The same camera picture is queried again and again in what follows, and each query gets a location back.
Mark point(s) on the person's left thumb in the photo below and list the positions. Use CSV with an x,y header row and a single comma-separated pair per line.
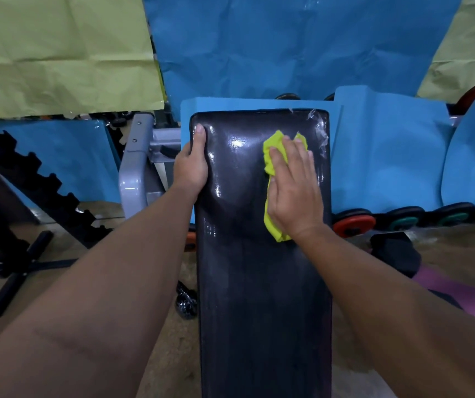
x,y
199,138

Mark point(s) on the person's right thumb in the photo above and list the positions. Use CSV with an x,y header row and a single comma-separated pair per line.
x,y
272,196

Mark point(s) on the large green paper sheet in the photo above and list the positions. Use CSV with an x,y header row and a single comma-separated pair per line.
x,y
55,53

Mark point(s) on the black padded bench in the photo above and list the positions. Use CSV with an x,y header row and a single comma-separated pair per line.
x,y
245,265

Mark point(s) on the black hex dumbbell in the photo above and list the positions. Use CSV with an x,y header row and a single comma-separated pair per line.
x,y
395,252

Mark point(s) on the person's left hand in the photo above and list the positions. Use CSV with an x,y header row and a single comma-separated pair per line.
x,y
190,167

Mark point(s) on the small green paper sheet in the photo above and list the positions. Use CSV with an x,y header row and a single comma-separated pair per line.
x,y
469,53

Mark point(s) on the orange weight plate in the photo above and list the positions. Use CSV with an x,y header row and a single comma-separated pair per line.
x,y
353,223

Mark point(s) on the person's right forearm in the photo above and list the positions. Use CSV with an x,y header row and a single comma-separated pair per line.
x,y
395,319

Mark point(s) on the purple exercise mat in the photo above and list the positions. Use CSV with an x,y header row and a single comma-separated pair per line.
x,y
469,294

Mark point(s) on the grey metal bench frame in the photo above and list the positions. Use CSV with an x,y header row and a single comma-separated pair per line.
x,y
136,169

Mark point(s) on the black green weight plate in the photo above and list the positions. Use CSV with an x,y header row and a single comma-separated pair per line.
x,y
453,215
403,219

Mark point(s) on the black toothed rack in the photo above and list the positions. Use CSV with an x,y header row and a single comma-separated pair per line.
x,y
34,174

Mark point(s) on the person's left forearm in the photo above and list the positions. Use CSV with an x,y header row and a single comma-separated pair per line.
x,y
92,294

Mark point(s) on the person's right hand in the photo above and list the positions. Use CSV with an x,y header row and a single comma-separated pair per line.
x,y
297,194

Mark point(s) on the yellow cleaning cloth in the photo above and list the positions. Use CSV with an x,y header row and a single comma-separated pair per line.
x,y
274,142

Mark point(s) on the large blue paper sheet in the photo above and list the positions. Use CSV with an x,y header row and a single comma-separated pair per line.
x,y
295,45

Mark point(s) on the black cross stand base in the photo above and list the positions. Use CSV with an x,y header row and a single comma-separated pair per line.
x,y
22,267

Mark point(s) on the person's right middle finger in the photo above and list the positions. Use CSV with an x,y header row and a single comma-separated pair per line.
x,y
290,151

